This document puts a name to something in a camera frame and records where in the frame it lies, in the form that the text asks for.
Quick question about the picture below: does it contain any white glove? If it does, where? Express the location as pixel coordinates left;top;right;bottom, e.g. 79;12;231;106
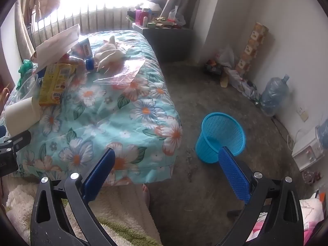
94;35;129;73

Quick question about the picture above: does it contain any wall socket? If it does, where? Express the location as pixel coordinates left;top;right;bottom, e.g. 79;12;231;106
297;106;309;122

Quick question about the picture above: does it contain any white appliance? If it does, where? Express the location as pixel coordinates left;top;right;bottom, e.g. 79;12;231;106
291;125;328;172

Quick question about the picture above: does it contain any pink white cloth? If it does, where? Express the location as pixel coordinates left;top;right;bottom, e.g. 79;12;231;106
246;197;325;246

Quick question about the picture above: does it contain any tall patterned box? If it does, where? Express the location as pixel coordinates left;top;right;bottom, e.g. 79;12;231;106
235;22;269;79

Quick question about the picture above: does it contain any green plastic wrapper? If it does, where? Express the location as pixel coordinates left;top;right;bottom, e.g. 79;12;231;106
17;59;34;90

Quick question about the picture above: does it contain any metal window railing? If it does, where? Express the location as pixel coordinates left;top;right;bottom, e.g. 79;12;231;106
28;4;134;47

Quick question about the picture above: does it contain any black box with clutter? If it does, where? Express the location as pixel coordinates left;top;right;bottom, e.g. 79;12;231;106
204;59;223;75

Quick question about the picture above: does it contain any pile of small boxes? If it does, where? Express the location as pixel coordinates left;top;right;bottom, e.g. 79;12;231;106
148;17;183;29

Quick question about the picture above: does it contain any cream paper cup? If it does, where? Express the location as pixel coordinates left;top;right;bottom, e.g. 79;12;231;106
5;96;41;135

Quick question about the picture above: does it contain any translucent plastic bag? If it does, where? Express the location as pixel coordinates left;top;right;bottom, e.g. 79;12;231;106
168;5;186;26

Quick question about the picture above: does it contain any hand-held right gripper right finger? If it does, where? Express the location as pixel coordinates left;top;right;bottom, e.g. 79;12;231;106
216;146;304;246

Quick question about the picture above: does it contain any blue plastic mesh basket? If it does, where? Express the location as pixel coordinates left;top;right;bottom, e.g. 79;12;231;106
195;112;245;164

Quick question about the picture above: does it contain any beige curtain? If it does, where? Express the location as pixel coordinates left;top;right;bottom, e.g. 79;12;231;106
14;0;35;64

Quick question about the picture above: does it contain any dark cabinet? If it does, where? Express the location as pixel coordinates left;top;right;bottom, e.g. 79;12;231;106
132;23;194;62

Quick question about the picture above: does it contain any pink bottle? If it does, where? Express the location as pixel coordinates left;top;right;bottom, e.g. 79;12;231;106
138;9;148;26

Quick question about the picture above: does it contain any pile of clothes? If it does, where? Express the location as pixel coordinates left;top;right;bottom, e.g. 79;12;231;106
147;0;171;12

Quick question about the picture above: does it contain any clear plastic bag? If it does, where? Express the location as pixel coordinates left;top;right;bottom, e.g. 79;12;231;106
93;56;146;85

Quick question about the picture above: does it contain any floral teal blanket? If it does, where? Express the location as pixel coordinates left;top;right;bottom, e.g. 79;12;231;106
0;29;183;187

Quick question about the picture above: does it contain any white plastic bag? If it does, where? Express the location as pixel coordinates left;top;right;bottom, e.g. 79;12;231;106
215;45;235;68

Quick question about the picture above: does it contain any tan sandal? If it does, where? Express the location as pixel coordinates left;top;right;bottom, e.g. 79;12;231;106
220;72;230;89

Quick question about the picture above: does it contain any black cable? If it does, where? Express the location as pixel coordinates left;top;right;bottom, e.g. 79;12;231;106
245;81;262;104

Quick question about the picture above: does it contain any white red printed paper bag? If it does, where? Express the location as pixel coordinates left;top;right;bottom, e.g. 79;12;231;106
31;24;81;72

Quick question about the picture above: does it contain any large blue water jug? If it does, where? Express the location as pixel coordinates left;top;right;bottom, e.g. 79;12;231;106
260;74;290;117

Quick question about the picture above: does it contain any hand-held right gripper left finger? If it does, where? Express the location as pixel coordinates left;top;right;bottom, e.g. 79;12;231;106
30;147;117;246

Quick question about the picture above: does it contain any blue white medicine box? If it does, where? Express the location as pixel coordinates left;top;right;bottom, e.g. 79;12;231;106
77;38;93;58

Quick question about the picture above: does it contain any person's foot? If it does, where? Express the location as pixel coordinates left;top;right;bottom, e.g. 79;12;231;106
142;184;150;208

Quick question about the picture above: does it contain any yellow cardboard box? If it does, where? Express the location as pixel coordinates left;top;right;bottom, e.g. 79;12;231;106
38;63;77;106

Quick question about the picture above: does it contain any clear plastic bottle blue label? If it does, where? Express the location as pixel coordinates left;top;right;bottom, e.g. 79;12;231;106
34;54;96;88

